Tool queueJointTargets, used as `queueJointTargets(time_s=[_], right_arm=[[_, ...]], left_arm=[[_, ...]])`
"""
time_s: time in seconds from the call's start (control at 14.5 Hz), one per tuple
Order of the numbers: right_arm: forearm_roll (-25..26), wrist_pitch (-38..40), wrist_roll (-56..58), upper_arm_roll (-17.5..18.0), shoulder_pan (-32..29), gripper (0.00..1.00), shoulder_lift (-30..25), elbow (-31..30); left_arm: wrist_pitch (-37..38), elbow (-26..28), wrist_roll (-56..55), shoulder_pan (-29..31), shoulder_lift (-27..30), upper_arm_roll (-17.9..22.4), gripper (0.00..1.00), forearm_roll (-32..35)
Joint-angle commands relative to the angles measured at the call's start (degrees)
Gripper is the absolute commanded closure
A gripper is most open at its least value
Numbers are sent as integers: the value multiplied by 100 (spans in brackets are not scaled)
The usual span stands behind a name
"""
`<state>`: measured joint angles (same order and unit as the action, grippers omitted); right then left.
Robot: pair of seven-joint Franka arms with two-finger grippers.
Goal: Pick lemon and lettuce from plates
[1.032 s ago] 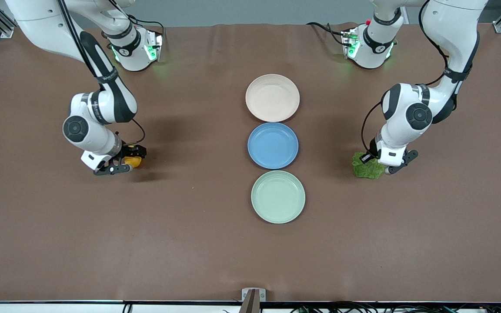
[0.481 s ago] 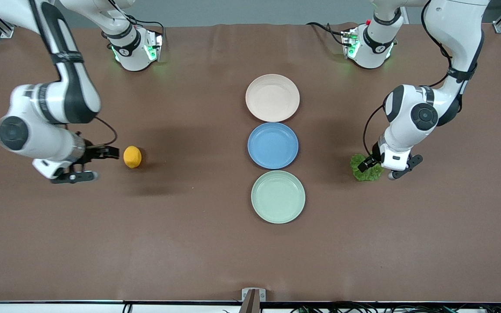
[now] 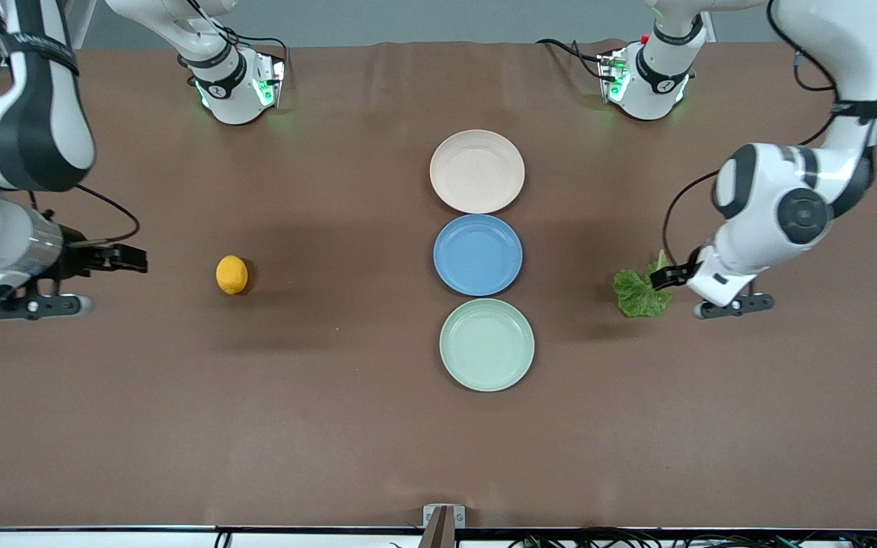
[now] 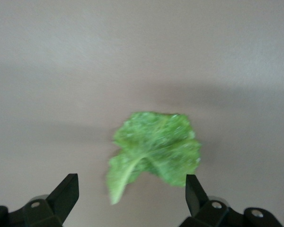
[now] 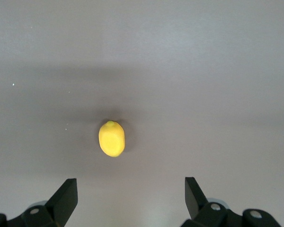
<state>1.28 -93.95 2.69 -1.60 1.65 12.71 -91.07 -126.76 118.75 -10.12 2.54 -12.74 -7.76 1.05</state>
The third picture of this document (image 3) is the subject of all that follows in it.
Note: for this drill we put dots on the green lettuce leaf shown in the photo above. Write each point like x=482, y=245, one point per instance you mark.
x=636, y=297

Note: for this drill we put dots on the brown table cloth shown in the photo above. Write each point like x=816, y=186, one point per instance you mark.
x=180, y=418

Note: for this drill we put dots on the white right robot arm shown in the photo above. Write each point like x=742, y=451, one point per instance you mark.
x=27, y=114

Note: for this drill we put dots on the pale green round plate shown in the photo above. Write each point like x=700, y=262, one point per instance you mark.
x=486, y=345

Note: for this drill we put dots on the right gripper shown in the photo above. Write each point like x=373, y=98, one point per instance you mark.
x=76, y=257

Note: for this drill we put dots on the cream round plate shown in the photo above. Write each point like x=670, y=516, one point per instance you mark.
x=476, y=171

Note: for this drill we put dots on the blue round plate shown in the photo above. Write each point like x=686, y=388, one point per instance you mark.
x=478, y=255

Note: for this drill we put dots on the yellow lemon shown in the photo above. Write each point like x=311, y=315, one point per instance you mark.
x=231, y=275

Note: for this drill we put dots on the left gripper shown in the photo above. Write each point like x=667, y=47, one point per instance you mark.
x=674, y=274

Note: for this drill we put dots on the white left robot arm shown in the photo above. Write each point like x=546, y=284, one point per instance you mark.
x=781, y=205

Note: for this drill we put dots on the metal table edge bracket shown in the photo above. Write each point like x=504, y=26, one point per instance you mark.
x=444, y=521

